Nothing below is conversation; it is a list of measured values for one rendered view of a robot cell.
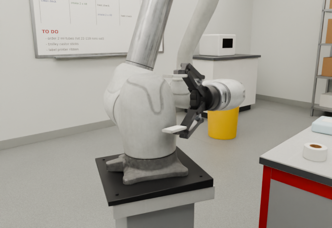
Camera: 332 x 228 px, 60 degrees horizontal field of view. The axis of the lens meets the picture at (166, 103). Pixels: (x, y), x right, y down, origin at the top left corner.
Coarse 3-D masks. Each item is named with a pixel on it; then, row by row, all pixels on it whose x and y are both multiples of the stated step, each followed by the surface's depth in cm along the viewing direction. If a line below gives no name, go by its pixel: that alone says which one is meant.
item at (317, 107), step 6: (324, 0) 402; (324, 6) 403; (324, 12) 406; (330, 12) 422; (318, 42) 416; (318, 48) 417; (318, 54) 418; (330, 54) 448; (318, 60) 420; (318, 66) 423; (324, 78) 416; (330, 78) 410; (312, 96) 433; (312, 102) 434; (312, 108) 436; (318, 108) 429; (324, 108) 425; (330, 108) 425; (312, 114) 438
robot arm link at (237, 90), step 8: (208, 80) 99; (216, 80) 95; (224, 80) 93; (232, 80) 96; (232, 88) 91; (240, 88) 95; (232, 96) 90; (240, 96) 94; (232, 104) 92; (240, 104) 99
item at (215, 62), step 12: (204, 36) 438; (216, 36) 420; (228, 36) 430; (204, 48) 442; (216, 48) 423; (228, 48) 435; (204, 60) 409; (216, 60) 401; (228, 60) 417; (240, 60) 435; (252, 60) 456; (204, 72) 412; (216, 72) 405; (228, 72) 422; (240, 72) 440; (252, 72) 461; (252, 84) 467; (252, 96) 473; (240, 108) 465
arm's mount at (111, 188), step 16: (96, 160) 92; (192, 160) 89; (112, 176) 81; (192, 176) 79; (208, 176) 79; (112, 192) 72; (128, 192) 72; (144, 192) 72; (160, 192) 73; (176, 192) 74
